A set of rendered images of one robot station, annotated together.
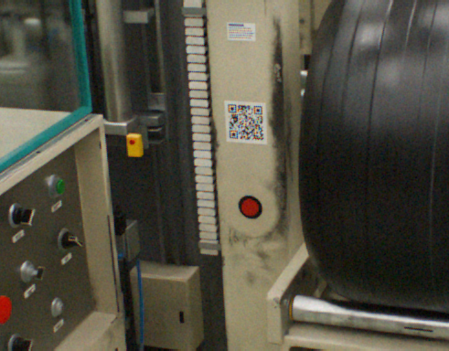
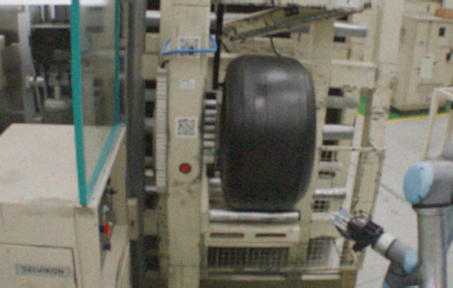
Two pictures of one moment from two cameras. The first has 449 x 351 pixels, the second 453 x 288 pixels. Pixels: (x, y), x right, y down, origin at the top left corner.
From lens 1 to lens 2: 0.59 m
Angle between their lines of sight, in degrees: 22
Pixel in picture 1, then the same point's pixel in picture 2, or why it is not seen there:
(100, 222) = (120, 180)
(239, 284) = (177, 206)
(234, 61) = (182, 97)
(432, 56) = (291, 96)
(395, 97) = (278, 115)
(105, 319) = (122, 228)
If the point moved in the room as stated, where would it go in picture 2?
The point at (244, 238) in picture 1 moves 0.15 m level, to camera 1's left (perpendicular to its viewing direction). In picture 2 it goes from (180, 183) to (142, 188)
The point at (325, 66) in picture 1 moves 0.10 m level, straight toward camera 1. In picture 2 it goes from (241, 100) to (253, 110)
